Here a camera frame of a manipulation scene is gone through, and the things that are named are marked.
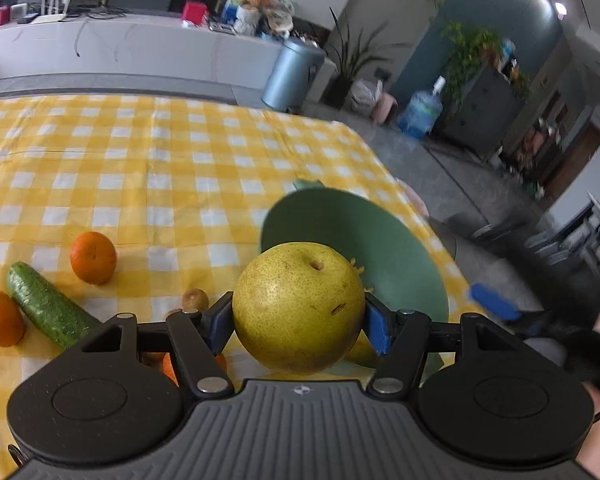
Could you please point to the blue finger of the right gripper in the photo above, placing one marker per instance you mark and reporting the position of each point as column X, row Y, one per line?
column 494, row 303

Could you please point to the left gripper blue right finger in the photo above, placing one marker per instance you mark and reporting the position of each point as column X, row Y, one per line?
column 378, row 324

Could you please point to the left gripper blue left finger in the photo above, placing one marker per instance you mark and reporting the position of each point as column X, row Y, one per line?
column 217, row 324

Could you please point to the brown kiwi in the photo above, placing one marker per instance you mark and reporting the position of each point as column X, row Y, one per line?
column 195, row 299

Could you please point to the large round yellow-green pear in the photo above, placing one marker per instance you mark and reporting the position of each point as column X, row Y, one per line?
column 298, row 307

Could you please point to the orange mandarin back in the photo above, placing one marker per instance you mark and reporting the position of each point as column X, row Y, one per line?
column 93, row 258

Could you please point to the orange mandarin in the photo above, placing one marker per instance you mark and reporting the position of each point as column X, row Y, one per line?
column 12, row 327
column 93, row 258
column 167, row 367

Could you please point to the green cucumber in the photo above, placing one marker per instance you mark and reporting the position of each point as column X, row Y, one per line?
column 48, row 309

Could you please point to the orange mandarin front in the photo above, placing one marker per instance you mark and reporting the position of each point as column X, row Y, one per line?
column 12, row 327

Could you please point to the green colander bowl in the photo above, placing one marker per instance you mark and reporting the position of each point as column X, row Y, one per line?
column 392, row 263

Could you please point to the dark grey drawer cabinet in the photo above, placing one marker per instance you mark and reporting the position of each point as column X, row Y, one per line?
column 481, row 120

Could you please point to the blue water jug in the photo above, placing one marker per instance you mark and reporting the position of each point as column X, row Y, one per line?
column 422, row 111

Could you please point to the pink stool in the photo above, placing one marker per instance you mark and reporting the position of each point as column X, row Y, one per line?
column 384, row 108

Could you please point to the white plastic bag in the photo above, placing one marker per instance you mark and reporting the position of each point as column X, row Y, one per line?
column 364, row 95

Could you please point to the grey metal trash bin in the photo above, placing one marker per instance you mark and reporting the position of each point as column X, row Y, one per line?
column 292, row 76

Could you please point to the trailing green pothos plant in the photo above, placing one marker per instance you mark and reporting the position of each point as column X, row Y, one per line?
column 471, row 48

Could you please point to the potted long-leaf plant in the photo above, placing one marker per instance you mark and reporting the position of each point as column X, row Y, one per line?
column 352, row 53

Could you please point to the red box on counter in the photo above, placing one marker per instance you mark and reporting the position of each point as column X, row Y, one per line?
column 194, row 13

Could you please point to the teddy bear toy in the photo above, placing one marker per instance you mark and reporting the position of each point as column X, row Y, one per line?
column 248, row 16

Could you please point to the white wifi router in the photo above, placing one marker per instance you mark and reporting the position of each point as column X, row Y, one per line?
column 52, row 11

